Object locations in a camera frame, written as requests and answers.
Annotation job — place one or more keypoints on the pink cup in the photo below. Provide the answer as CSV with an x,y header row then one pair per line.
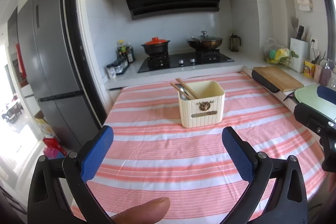
x,y
317,72

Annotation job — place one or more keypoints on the cream utensil holder box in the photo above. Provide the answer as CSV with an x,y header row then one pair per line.
x,y
206,110

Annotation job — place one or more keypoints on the white knife block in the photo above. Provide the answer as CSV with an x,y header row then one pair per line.
x,y
298,50

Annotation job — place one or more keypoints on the person's left hand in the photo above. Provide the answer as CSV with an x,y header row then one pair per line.
x,y
149,212

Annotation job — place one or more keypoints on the pink striped tablecloth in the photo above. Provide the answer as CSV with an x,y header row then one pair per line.
x,y
154,156

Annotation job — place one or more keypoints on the purple soap dispenser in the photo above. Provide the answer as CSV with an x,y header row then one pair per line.
x,y
326,73

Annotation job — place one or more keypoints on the black gas stove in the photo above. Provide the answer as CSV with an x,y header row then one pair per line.
x,y
166,61

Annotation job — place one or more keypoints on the bag of fruit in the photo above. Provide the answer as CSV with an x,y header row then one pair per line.
x,y
276,54

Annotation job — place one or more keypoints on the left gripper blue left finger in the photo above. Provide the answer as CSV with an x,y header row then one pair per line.
x,y
81,166

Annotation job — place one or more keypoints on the metal spoon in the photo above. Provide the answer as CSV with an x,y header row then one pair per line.
x,y
182,88

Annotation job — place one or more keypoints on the grey refrigerator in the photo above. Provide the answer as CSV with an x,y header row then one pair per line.
x,y
55,71

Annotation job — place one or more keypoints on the black tray edge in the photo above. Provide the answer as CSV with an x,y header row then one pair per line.
x,y
264,82

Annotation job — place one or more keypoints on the yellow printed cup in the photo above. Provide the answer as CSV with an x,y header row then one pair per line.
x,y
308,69

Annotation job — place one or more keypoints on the black pot red lid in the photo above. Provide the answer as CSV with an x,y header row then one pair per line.
x,y
156,47

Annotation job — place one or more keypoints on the green plastic cutting board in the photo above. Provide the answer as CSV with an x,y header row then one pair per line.
x,y
308,95

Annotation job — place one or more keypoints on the wok with glass lid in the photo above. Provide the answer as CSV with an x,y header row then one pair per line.
x,y
204,42

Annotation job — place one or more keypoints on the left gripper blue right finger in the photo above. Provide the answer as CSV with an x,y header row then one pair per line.
x,y
251,165

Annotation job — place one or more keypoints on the dark glass kettle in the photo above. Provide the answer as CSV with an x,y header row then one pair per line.
x,y
235,43

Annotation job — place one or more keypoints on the spice jar rack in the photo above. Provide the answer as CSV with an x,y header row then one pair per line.
x,y
117,67

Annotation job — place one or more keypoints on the wooden chopstick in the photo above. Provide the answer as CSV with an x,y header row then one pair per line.
x,y
190,96
178,90
186,87

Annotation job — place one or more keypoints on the sauce bottles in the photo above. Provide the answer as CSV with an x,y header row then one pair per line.
x,y
125,50

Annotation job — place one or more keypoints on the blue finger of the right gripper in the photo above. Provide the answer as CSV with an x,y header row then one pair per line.
x,y
327,94

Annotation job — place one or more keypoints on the wooden cutting board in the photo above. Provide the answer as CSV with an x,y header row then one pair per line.
x,y
279,78

